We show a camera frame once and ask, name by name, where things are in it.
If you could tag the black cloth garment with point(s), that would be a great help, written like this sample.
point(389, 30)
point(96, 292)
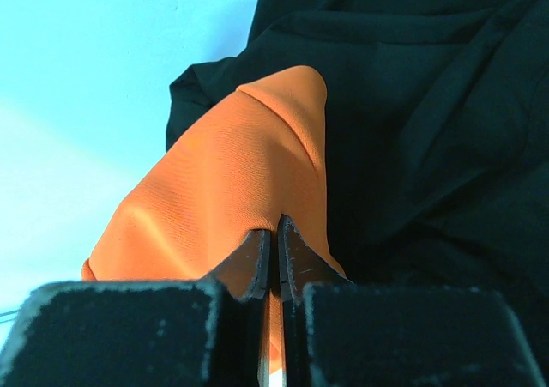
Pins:
point(437, 136)

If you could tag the orange jacket with white lining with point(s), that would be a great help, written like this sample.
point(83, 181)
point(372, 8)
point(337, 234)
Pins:
point(257, 155)

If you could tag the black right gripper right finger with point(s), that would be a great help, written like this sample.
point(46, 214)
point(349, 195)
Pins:
point(337, 333)

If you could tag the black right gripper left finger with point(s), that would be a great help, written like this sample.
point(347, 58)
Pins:
point(207, 332)

